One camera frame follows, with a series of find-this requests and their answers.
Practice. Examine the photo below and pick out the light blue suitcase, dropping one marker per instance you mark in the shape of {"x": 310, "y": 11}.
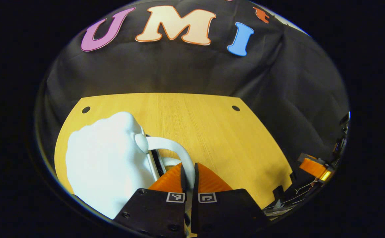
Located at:
{"x": 106, "y": 158}

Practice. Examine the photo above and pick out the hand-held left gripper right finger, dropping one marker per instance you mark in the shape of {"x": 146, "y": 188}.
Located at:
{"x": 225, "y": 211}

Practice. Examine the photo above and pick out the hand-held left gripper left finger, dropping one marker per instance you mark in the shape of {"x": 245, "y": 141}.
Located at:
{"x": 152, "y": 211}

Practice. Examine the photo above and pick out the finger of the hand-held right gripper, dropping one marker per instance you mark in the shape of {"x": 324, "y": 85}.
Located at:
{"x": 313, "y": 167}

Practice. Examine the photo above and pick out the black backdrop cloth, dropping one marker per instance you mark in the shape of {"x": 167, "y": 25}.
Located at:
{"x": 179, "y": 69}

